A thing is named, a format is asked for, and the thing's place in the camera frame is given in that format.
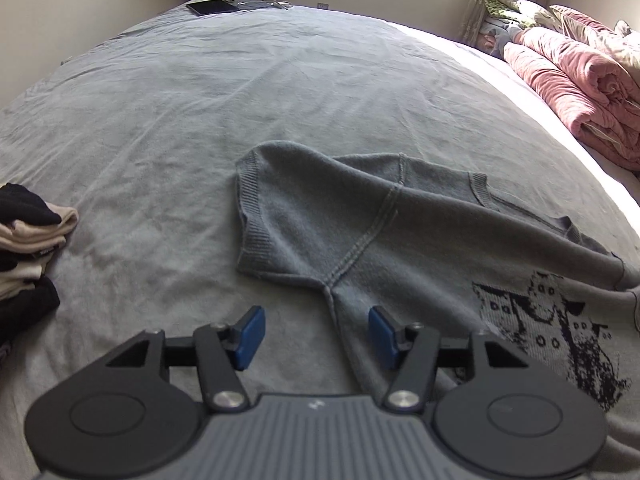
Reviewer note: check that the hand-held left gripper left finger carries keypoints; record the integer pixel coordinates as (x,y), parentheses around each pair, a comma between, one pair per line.
(252,332)

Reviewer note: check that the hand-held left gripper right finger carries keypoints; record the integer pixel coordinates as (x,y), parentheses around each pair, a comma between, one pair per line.
(380,332)

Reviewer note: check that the grey knit sweater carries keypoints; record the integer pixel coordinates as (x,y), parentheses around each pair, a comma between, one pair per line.
(375,220)

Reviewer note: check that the stack of folded clothes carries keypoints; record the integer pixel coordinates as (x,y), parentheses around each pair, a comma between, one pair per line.
(25,240)

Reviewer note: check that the pile of mixed clothes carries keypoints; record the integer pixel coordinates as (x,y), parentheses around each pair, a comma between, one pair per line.
(505,20)

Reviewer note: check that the bed with grey sheet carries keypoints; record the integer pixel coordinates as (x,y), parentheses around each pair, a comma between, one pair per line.
(200,110)

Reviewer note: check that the pink folded quilt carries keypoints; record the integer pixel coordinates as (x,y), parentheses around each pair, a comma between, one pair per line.
(565,80)

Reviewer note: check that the dark tablet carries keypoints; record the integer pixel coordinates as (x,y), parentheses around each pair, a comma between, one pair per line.
(212,7)

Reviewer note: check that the grey pink pillow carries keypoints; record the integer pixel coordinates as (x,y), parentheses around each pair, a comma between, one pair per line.
(595,27)

